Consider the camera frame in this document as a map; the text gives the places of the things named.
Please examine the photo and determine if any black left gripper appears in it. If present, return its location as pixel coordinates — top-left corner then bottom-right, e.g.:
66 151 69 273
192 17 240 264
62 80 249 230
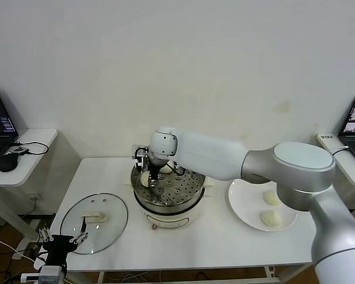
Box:
38 213 89 266

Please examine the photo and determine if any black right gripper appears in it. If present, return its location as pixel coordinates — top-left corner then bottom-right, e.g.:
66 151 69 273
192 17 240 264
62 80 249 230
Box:
149 155 169 189

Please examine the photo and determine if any round glass pot lid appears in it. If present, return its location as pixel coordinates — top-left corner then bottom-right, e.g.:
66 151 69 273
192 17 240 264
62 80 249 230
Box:
60 193 129 256

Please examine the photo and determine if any steel perforated steamer basket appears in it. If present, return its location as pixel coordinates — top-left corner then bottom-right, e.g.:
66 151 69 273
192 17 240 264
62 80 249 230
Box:
131 159 207 208

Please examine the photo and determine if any cream electric cooker base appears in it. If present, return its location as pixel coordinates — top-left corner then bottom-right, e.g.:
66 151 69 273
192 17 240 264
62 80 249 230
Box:
122 177 216 231

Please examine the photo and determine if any black computer mouse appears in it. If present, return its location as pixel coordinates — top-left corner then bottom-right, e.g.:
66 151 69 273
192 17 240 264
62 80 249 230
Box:
0 153 19 173

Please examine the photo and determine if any white round plate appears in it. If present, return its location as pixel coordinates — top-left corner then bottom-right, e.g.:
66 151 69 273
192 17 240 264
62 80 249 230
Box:
228 177 299 233

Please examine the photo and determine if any white side desk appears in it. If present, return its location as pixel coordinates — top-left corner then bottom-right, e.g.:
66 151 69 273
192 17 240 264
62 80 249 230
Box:
0 128 60 246
315 133 355 228

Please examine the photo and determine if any white labelled remote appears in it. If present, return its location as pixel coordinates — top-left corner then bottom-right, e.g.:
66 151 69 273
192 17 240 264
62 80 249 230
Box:
317 133 344 151

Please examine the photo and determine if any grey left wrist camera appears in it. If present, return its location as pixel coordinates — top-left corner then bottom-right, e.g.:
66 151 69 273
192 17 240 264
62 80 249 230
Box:
20 264 66 284

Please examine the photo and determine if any white floor cable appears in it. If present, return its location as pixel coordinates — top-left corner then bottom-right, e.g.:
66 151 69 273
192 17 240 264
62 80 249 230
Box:
0 232 36 263

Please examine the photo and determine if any black cable with dongle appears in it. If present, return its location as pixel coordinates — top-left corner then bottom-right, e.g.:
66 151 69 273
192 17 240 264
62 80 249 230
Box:
11 141 50 156

